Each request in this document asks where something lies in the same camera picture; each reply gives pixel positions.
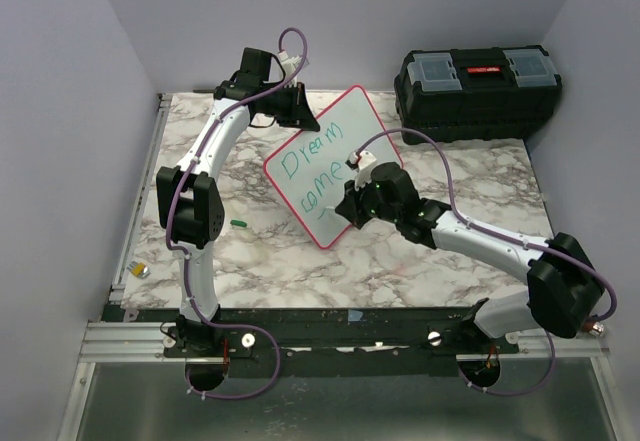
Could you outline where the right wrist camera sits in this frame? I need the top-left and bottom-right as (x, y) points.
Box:
(346, 150), (378, 191)

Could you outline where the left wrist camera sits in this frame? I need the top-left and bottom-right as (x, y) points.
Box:
(277, 50), (309, 84)

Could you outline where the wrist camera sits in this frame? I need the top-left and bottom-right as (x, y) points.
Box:
(346, 150), (378, 191)
(277, 50), (309, 84)

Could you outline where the copper pipe fitting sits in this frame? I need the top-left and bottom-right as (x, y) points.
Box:
(582, 315), (606, 337)

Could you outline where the black toolbox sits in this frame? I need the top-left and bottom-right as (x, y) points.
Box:
(394, 45), (563, 145)

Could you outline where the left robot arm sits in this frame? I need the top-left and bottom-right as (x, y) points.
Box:
(156, 48), (320, 356)

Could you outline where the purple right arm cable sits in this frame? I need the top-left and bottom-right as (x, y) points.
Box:
(355, 128), (619, 396)

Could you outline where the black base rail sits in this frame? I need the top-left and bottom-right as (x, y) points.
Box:
(101, 305), (518, 382)

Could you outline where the yellow grey small object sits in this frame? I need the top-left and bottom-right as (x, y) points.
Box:
(127, 261), (150, 279)

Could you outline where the aluminium frame rail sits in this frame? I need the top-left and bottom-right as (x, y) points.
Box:
(107, 93), (173, 305)

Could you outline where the pink framed whiteboard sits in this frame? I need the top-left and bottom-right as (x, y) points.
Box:
(263, 85), (399, 249)

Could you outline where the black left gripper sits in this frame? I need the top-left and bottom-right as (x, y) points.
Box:
(260, 82), (320, 131)

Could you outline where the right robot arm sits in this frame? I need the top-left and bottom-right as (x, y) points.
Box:
(335, 162), (604, 353)

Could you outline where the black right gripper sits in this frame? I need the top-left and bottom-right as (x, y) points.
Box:
(336, 174), (400, 227)

